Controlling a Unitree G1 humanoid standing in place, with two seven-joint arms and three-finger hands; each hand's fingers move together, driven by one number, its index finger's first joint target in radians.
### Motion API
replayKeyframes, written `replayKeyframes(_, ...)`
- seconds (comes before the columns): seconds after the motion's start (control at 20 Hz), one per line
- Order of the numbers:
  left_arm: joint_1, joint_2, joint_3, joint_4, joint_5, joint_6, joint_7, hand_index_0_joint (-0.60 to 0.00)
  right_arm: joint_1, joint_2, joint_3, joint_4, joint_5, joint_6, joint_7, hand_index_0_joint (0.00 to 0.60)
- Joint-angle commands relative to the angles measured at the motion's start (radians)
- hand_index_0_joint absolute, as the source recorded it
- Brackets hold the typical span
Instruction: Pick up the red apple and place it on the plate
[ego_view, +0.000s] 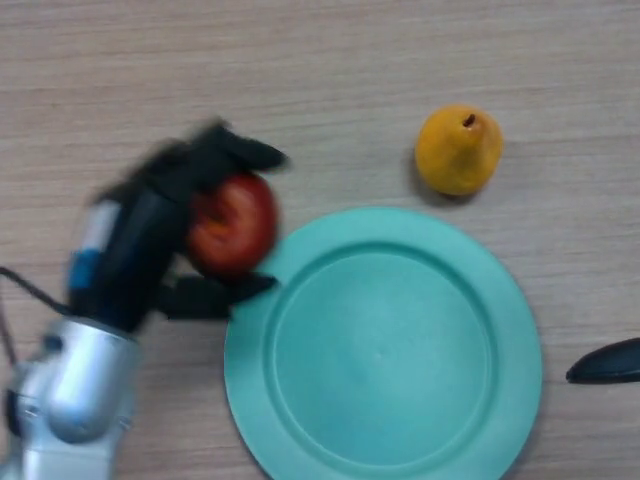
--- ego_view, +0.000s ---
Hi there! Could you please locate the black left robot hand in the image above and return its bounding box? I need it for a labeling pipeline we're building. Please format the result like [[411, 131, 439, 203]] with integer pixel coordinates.
[[67, 118, 291, 334]]

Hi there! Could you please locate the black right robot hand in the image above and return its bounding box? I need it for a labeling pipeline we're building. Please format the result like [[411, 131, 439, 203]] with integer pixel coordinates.
[[565, 337, 640, 385]]

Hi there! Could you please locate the red apple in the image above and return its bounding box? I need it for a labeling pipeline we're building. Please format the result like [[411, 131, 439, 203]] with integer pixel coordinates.
[[185, 172, 280, 277]]

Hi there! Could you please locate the green round plate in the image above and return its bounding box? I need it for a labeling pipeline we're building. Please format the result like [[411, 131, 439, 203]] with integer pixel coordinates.
[[223, 207, 544, 480]]

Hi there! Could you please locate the yellow pear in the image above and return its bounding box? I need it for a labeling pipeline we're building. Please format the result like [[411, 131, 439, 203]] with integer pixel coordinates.
[[413, 103, 505, 197]]

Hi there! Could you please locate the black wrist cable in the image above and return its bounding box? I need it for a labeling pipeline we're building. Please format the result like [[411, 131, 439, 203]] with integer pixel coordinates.
[[0, 266, 74, 364]]

